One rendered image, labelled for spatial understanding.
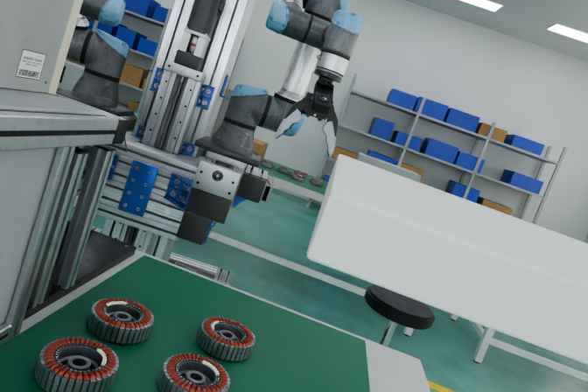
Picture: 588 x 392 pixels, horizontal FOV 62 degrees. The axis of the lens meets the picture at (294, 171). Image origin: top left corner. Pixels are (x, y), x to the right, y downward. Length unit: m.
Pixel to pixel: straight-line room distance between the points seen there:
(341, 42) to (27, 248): 0.81
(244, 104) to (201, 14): 0.36
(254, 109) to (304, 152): 5.95
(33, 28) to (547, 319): 0.82
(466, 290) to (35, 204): 0.68
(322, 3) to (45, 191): 1.13
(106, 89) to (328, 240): 1.59
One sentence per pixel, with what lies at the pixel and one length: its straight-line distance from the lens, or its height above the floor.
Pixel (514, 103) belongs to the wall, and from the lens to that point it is 7.98.
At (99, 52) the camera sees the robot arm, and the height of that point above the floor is 1.20.
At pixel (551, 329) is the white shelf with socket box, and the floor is 1.18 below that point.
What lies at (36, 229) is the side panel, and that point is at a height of 0.94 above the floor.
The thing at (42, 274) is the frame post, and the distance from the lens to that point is 0.95.
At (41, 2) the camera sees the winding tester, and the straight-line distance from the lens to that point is 0.91.
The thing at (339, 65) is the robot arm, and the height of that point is 1.37.
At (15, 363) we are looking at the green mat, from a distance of 0.88.
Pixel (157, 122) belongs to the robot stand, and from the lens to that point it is 1.84.
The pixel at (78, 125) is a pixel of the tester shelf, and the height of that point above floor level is 1.10.
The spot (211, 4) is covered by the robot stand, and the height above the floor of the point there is 1.48.
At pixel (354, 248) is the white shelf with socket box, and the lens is 0.23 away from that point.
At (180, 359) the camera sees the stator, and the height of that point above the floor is 0.79.
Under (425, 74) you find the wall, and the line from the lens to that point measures 7.72.
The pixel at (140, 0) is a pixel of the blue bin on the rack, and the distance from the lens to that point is 7.84.
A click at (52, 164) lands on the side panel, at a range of 0.82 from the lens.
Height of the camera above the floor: 1.23
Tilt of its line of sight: 7 degrees down
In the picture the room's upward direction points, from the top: 20 degrees clockwise
